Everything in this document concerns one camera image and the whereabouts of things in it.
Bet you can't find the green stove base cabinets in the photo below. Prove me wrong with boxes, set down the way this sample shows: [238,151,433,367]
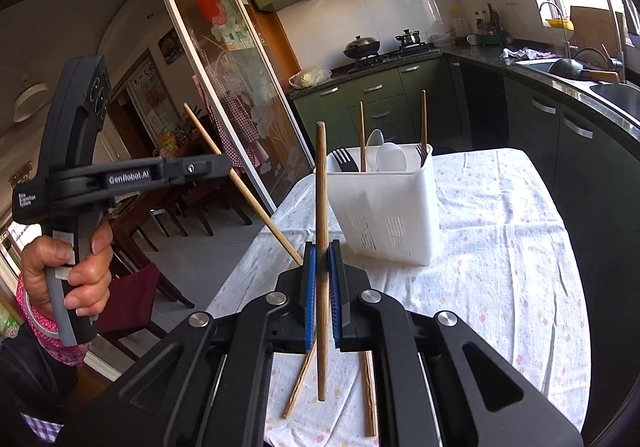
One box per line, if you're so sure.
[292,58,471,172]

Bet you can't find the clear plastic bag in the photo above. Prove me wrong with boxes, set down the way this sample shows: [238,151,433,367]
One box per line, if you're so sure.
[289,67,332,88]

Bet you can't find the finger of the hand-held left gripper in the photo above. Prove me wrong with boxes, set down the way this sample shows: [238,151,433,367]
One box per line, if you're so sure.
[162,153,232,184]

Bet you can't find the small metal faucet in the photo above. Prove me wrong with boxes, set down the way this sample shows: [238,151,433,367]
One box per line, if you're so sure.
[539,2,573,60]

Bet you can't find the floral white tablecloth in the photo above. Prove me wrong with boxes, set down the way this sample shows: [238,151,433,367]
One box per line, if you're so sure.
[205,147,593,447]

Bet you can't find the tall arched metal faucet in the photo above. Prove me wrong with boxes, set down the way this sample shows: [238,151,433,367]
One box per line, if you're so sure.
[600,0,640,82]

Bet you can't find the sliding glass door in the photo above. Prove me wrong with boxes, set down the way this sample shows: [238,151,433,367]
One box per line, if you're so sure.
[147,0,306,215]

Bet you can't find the brown cutting board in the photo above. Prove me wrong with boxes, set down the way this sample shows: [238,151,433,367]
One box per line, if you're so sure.
[570,6,628,48]

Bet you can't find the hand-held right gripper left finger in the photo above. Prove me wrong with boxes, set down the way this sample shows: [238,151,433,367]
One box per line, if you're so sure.
[55,241,318,447]

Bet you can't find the steel kitchen sink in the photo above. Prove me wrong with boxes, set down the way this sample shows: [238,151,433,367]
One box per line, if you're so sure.
[515,54,640,100]

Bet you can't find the dark green sink cabinets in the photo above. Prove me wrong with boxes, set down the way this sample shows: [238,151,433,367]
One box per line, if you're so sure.
[445,54,640,428]

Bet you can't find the round ceiling lamp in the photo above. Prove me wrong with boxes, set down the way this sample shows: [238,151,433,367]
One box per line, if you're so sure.
[12,83,50,122]

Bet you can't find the person's dark clothing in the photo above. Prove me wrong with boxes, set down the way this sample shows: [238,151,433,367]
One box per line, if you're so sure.
[0,327,116,447]

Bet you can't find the person's left hand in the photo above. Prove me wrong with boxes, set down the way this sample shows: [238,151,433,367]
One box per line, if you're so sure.
[20,222,115,323]

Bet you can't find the white wall calendar poster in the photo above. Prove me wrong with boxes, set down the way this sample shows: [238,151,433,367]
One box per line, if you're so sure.
[127,59,173,138]

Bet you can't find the dark stone countertop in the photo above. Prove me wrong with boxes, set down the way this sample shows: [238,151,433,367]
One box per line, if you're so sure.
[287,39,640,138]

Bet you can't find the framed wall picture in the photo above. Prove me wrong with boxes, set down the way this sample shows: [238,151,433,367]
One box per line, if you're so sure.
[157,28,182,65]

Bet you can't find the white plastic spoon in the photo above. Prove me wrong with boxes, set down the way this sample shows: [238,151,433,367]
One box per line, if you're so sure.
[376,142,407,172]

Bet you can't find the white plastic utensil holder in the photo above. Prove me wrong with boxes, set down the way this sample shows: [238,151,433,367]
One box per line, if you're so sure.
[326,143,435,267]

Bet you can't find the dark pan with wooden handle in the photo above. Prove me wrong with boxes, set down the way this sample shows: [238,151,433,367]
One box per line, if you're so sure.
[547,58,621,84]

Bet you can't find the dark wooden dining chairs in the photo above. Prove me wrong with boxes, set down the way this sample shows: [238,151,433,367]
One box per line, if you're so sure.
[107,172,253,248]

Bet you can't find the black gas stove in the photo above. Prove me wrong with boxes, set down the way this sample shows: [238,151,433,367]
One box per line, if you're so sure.
[345,42,441,72]

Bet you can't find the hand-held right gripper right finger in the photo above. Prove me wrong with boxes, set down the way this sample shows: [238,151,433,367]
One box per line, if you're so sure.
[327,239,583,447]

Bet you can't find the clear plastic spoon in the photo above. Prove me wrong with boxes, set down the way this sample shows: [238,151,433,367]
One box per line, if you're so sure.
[366,128,386,162]

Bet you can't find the black wok with lid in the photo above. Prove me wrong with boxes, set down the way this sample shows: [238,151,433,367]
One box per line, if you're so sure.
[342,34,382,60]

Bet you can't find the green condiment rack with bottles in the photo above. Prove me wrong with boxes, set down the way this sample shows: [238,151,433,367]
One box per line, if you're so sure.
[472,2,512,48]

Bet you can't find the dark chair with red seat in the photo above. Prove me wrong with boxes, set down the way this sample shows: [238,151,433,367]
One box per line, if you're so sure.
[95,222,196,363]

